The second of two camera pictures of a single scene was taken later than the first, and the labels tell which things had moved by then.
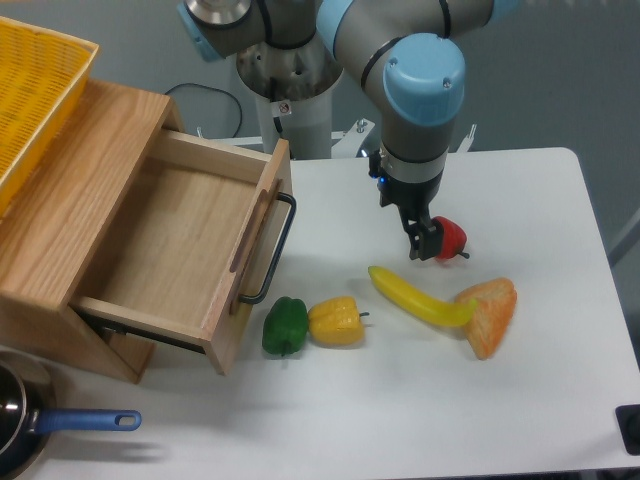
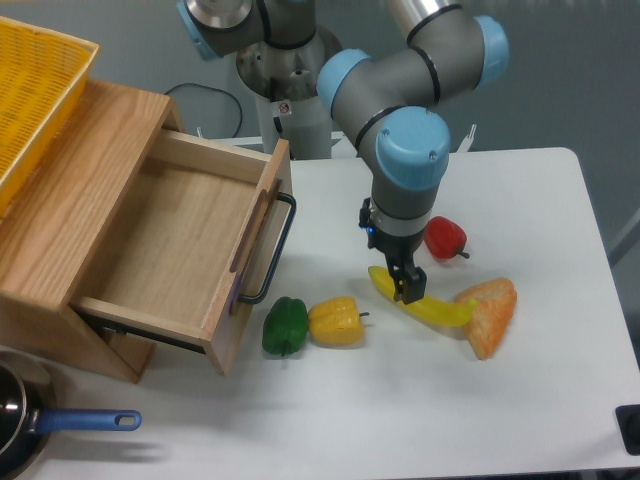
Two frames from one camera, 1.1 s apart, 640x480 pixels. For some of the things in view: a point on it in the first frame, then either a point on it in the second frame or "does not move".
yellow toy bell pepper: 336,321 does not move
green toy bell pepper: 285,326 does not move
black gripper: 413,200 → 399,251
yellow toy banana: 445,314 does not move
